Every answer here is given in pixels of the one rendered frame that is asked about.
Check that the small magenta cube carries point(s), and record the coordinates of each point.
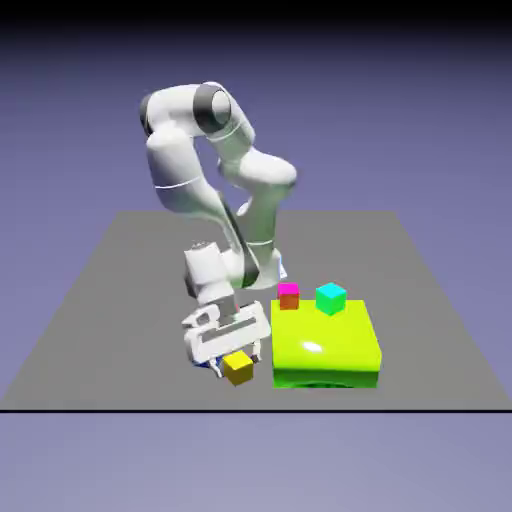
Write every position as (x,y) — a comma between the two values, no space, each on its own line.
(288,296)

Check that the small blue cube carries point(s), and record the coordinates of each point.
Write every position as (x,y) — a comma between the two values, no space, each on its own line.
(202,363)

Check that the small yellow cube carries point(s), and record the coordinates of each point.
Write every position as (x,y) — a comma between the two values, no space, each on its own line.
(238,368)

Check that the small cyan cube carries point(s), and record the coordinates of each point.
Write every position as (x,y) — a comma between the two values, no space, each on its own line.
(330,298)

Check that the large lime green box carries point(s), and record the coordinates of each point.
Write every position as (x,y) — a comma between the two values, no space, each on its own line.
(324,348)

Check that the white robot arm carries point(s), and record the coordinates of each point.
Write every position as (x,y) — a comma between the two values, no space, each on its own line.
(176,168)

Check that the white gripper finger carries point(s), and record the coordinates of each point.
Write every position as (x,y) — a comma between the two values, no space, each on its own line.
(256,351)
(218,370)

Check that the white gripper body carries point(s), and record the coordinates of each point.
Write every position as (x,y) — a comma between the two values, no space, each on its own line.
(230,338)

